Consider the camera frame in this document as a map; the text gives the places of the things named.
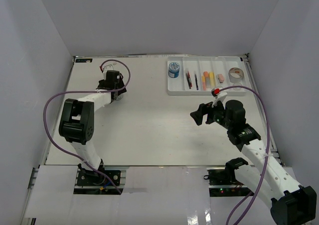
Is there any white divided organizer tray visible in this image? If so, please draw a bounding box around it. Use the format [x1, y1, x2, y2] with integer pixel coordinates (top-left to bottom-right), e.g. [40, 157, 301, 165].
[167, 56, 251, 96]

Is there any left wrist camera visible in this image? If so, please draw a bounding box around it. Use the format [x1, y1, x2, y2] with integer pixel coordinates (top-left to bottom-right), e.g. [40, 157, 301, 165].
[100, 62, 117, 80]

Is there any blue gel pen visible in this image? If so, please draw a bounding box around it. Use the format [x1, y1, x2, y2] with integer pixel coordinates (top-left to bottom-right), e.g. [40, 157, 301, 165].
[194, 71, 199, 91]

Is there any orange marker pen body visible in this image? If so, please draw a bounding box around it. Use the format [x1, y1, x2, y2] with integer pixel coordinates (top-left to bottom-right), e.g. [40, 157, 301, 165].
[203, 71, 211, 88]

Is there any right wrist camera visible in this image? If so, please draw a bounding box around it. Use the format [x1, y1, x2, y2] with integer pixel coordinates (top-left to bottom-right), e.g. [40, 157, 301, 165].
[211, 88, 227, 108]

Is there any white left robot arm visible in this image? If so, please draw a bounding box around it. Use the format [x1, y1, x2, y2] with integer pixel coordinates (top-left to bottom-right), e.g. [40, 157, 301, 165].
[59, 70, 127, 185]

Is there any large clear tape roll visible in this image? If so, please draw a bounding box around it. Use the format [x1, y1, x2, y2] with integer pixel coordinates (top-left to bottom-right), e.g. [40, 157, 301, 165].
[228, 67, 244, 84]

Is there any small clear tape roll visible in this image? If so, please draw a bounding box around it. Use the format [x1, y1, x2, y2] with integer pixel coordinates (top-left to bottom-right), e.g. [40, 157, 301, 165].
[232, 84, 242, 91]

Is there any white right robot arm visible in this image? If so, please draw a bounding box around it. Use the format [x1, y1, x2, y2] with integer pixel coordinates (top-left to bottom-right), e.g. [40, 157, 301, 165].
[190, 100, 317, 225]

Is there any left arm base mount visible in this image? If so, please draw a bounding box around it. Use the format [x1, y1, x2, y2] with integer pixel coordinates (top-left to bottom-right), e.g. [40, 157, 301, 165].
[73, 164, 126, 195]

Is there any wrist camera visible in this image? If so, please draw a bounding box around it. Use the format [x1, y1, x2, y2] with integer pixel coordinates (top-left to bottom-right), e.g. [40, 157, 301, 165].
[211, 88, 227, 108]
[100, 62, 117, 80]

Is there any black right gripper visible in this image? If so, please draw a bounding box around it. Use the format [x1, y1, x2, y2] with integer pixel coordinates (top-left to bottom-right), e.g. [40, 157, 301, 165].
[190, 97, 233, 130]

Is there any pink correction tape dispenser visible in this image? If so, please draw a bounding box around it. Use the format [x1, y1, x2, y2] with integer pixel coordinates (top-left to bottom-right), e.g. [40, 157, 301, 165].
[217, 74, 225, 84]

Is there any orange capped pink highlighter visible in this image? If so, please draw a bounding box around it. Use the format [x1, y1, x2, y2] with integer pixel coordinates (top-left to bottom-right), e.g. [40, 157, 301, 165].
[201, 76, 207, 91]

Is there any blue jar with label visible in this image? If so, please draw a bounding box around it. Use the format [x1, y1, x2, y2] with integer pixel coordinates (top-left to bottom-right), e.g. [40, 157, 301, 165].
[168, 62, 180, 78]

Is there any red gel pen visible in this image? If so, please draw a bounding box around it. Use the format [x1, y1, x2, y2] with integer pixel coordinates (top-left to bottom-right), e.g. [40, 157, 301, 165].
[185, 70, 192, 89]

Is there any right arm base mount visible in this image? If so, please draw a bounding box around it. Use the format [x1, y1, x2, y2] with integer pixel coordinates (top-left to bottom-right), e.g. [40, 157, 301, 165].
[203, 157, 251, 198]

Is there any yellow highlighter in tray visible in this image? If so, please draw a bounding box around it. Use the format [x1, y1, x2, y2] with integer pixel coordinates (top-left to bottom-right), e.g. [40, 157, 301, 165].
[209, 72, 216, 89]

